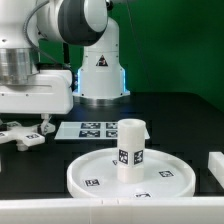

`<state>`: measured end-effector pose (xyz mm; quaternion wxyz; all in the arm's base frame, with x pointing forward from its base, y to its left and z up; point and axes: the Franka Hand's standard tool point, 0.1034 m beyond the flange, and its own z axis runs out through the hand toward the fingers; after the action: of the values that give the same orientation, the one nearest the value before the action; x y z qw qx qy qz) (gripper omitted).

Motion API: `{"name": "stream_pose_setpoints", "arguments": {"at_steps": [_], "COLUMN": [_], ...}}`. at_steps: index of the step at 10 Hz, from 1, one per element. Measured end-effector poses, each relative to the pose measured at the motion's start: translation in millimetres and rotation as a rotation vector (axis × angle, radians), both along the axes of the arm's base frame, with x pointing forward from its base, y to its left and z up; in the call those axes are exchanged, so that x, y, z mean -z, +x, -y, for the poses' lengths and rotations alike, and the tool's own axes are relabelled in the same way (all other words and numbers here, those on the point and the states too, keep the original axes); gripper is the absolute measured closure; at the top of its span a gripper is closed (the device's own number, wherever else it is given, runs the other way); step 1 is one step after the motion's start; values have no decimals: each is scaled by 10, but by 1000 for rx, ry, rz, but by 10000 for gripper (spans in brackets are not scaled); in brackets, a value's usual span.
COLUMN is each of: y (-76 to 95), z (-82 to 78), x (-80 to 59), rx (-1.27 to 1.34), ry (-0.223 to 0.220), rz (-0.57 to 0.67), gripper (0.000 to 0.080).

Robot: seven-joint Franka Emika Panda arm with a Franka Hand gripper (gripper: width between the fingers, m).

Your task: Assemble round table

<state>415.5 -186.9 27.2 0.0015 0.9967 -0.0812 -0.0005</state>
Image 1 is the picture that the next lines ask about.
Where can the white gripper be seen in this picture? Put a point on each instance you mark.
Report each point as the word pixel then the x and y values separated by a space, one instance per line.
pixel 48 92

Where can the white cross table base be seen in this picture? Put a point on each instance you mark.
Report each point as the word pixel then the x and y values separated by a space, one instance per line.
pixel 24 136

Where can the white round table top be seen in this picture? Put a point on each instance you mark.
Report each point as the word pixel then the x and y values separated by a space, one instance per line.
pixel 95 175

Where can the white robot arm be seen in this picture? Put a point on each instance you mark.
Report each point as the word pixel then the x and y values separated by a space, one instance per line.
pixel 23 23

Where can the white marker board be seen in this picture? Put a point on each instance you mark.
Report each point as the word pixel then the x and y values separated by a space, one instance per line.
pixel 87 130

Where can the white front obstacle wall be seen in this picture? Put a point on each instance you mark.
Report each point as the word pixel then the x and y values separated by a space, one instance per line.
pixel 196 210

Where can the white obstacle wall block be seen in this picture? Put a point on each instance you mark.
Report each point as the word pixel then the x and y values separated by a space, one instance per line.
pixel 216 166

